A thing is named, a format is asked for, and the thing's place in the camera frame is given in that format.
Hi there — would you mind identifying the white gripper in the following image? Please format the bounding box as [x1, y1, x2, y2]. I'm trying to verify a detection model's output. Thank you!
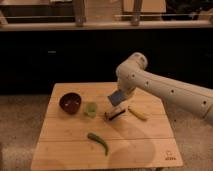
[118, 79, 136, 100]

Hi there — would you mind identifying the blue sponge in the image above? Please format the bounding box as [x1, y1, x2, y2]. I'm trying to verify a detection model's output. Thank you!
[108, 90, 125, 106]

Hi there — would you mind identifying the purple bowl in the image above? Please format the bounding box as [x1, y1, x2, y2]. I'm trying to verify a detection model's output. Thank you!
[59, 92, 82, 115]

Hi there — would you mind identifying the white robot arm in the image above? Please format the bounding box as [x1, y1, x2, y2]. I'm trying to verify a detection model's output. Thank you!
[116, 52, 213, 125]

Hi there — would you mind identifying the green cup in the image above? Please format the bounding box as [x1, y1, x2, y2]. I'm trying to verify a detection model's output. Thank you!
[84, 102, 97, 118]

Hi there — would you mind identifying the green chili pepper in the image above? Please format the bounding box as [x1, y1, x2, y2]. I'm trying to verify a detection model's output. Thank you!
[87, 133, 109, 156]

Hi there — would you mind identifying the wooden board table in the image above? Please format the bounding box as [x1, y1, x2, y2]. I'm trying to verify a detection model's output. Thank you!
[31, 83, 183, 171]

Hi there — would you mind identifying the wooden shelf rail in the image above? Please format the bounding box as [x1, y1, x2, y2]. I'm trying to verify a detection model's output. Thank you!
[0, 20, 213, 31]

